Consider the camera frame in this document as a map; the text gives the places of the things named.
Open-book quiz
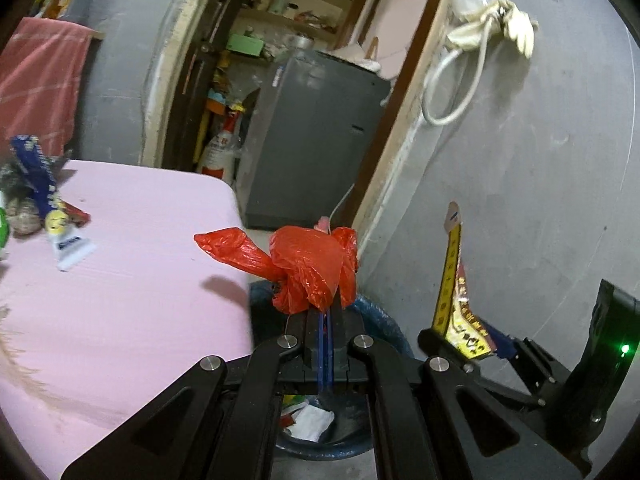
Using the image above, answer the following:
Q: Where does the blue trash bin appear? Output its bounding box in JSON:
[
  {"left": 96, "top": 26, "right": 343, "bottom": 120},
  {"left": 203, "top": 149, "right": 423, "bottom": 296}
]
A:
[{"left": 247, "top": 280, "right": 417, "bottom": 462}]

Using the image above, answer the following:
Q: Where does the yellow red snack wrapper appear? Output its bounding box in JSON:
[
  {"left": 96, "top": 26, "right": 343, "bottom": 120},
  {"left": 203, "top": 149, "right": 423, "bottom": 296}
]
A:
[{"left": 432, "top": 201, "right": 501, "bottom": 361}]

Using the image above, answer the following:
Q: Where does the wooden door frame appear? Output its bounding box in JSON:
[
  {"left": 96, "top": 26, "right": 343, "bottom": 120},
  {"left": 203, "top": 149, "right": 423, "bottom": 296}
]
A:
[{"left": 142, "top": 0, "right": 466, "bottom": 241}]

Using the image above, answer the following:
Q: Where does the cream rubber glove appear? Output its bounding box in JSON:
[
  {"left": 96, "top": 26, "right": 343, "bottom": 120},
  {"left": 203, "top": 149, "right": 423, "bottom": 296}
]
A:
[
  {"left": 500, "top": 0, "right": 540, "bottom": 58},
  {"left": 447, "top": 2, "right": 503, "bottom": 51}
]

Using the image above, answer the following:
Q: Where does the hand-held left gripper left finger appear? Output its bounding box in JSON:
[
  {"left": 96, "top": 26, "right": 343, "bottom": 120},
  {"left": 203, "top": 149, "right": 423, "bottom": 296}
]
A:
[{"left": 60, "top": 307, "right": 327, "bottom": 480}]

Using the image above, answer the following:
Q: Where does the white crumpled paper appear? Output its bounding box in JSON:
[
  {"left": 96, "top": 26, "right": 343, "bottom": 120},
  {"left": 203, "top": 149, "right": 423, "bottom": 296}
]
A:
[{"left": 290, "top": 404, "right": 335, "bottom": 443}]

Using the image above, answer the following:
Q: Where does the grey washing machine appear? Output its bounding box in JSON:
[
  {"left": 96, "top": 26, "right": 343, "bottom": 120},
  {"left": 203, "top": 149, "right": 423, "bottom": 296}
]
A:
[{"left": 239, "top": 50, "right": 392, "bottom": 231}]

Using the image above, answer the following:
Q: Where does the green box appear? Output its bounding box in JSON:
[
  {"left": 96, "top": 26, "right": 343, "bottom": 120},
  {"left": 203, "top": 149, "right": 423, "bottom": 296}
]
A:
[{"left": 227, "top": 34, "right": 265, "bottom": 58}]

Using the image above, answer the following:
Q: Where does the white hose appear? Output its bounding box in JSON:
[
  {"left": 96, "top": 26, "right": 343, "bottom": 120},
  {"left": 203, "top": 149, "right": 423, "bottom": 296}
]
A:
[{"left": 421, "top": 20, "right": 493, "bottom": 127}]

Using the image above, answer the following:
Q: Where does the pink checked cloth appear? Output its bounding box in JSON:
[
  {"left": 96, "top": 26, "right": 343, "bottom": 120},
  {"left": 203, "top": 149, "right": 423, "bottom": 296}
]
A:
[{"left": 0, "top": 16, "right": 93, "bottom": 158}]

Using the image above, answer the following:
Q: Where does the white detergent bottle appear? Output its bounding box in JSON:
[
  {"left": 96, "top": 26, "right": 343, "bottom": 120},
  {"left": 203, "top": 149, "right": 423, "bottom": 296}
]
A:
[{"left": 197, "top": 115, "right": 243, "bottom": 183}]

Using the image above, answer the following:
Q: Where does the dark plastic bag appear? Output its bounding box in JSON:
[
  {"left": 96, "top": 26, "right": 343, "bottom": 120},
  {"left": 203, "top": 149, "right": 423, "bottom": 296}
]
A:
[{"left": 0, "top": 157, "right": 31, "bottom": 206}]

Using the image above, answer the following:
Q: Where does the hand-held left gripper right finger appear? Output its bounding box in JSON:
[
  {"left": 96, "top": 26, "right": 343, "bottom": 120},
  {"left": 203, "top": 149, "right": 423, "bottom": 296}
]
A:
[{"left": 326, "top": 307, "right": 585, "bottom": 480}]

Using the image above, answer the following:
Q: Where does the red plastic bag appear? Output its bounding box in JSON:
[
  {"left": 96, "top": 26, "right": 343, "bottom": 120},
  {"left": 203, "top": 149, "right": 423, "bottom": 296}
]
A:
[{"left": 194, "top": 226, "right": 360, "bottom": 315}]

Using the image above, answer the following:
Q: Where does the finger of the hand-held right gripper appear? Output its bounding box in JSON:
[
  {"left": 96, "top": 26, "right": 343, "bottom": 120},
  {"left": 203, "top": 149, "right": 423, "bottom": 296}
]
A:
[
  {"left": 485, "top": 325, "right": 572, "bottom": 397},
  {"left": 417, "top": 328, "right": 547, "bottom": 412}
]

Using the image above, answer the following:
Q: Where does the blue snack wrapper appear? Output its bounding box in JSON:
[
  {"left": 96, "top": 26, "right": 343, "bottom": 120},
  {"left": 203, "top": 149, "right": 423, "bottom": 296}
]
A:
[{"left": 11, "top": 135, "right": 96, "bottom": 273}]

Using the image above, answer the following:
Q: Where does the colourful crumpled packet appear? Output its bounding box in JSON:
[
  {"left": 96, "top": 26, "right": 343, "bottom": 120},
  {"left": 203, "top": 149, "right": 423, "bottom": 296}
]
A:
[{"left": 280, "top": 395, "right": 311, "bottom": 427}]

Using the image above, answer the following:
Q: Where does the pink floral tablecloth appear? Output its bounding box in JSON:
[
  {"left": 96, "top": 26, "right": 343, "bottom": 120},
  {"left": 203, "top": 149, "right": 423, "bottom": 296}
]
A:
[{"left": 0, "top": 159, "right": 253, "bottom": 478}]

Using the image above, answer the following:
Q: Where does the white crumpled sheet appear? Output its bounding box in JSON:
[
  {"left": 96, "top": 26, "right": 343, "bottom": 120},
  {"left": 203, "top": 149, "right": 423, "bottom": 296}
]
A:
[{"left": 340, "top": 42, "right": 396, "bottom": 73}]

